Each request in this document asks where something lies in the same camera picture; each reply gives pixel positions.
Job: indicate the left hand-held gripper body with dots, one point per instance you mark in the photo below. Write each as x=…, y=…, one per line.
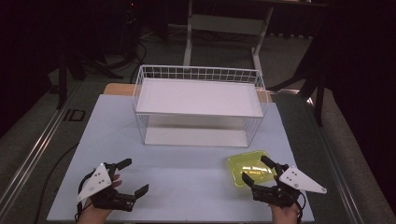
x=97, y=182

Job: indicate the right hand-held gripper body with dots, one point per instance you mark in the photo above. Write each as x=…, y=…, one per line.
x=299, y=182

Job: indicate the yellow-green plastic tray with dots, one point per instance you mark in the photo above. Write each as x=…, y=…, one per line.
x=246, y=165

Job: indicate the person's left hand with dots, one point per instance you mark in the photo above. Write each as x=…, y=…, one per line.
x=95, y=215

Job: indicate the person's right hand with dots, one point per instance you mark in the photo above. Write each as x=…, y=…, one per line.
x=285, y=216

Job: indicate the pale blue table board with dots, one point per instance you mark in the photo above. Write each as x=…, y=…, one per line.
x=186, y=180

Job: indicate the black stand legs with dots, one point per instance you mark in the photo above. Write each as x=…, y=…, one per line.
x=319, y=102
x=62, y=84

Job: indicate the dark curtain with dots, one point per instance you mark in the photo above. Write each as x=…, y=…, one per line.
x=367, y=77
x=21, y=62

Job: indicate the metal floor rail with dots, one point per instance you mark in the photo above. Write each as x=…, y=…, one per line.
x=34, y=149
x=338, y=174

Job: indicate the white metal desk frame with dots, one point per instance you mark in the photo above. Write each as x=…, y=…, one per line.
x=224, y=24

